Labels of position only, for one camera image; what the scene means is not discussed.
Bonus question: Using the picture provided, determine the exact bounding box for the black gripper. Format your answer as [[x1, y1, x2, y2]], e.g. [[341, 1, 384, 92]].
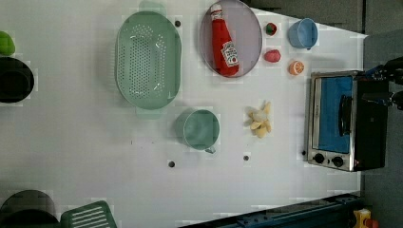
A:
[[362, 57, 403, 110]]

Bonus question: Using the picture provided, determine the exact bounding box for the green mug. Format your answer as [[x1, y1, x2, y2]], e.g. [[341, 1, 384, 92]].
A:
[[174, 108, 221, 154]]

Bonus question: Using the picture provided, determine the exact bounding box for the blue metal frame rail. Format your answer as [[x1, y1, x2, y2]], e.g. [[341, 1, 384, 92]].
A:
[[181, 194, 363, 228]]

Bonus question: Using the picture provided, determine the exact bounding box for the green round object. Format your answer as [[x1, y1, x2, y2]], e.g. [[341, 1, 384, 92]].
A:
[[0, 31, 15, 56]]

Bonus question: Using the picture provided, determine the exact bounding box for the pink red strawberry toy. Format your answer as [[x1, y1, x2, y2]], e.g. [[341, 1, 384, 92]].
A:
[[264, 49, 281, 63]]

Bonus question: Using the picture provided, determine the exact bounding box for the orange slice toy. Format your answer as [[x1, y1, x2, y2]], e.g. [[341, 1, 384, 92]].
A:
[[288, 61, 305, 76]]

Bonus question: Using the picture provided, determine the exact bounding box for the red green strawberry toy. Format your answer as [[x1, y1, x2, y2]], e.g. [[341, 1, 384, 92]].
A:
[[265, 23, 278, 36]]

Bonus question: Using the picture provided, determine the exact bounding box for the yellow red emergency button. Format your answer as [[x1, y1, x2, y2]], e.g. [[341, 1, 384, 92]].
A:
[[354, 209, 379, 228]]

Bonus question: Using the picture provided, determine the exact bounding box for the blue mug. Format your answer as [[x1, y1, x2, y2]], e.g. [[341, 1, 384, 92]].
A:
[[287, 18, 318, 50]]

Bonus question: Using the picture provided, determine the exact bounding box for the red ketchup bottle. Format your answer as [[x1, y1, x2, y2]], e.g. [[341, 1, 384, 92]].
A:
[[210, 4, 240, 77]]

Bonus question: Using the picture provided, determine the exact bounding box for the grey round plate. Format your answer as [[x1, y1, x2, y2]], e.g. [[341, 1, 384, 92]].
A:
[[199, 0, 262, 77]]

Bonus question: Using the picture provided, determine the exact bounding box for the black silver toaster oven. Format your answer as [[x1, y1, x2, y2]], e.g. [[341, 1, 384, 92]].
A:
[[307, 70, 389, 172]]

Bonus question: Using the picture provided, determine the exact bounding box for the green slatted rack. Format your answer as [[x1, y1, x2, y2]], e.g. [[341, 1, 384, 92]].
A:
[[60, 200, 118, 228]]

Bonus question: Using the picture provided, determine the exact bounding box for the black round base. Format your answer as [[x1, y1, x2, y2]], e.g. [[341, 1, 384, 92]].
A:
[[1, 190, 59, 228]]

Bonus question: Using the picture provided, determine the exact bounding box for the green perforated colander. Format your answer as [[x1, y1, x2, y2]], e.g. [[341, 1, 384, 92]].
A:
[[115, 0, 182, 120]]

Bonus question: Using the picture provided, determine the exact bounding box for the black round pot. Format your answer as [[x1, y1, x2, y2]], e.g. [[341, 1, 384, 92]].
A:
[[0, 57, 35, 104]]

